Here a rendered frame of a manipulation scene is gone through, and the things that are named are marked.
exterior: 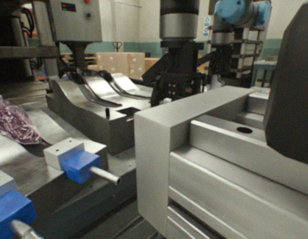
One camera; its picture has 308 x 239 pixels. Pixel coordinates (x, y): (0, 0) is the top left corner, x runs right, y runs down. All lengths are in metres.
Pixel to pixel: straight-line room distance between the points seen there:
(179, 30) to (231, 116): 0.23
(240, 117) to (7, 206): 0.26
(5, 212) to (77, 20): 1.16
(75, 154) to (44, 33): 0.85
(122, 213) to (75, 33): 1.05
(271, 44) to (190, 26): 6.53
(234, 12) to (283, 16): 6.27
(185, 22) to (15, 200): 0.36
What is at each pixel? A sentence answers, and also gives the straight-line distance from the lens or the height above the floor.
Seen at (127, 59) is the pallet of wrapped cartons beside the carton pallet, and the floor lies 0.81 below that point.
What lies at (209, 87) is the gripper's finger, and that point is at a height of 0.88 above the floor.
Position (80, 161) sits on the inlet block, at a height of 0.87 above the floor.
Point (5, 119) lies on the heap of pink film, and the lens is 0.45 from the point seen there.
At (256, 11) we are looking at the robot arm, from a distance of 0.76.
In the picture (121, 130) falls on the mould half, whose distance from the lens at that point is 0.42.
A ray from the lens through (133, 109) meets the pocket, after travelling 0.48.
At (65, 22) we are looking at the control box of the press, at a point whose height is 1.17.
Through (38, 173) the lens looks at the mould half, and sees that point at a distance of 0.34.
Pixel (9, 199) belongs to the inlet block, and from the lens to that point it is 0.29.
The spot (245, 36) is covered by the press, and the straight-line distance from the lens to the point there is 4.37.
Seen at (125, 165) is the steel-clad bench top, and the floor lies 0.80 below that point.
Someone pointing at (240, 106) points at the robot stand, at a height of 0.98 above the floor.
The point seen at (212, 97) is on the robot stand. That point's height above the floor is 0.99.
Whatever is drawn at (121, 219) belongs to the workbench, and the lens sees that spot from 0.56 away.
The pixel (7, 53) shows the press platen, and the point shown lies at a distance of 1.14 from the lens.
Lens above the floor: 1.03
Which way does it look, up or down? 21 degrees down
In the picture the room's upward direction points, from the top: straight up
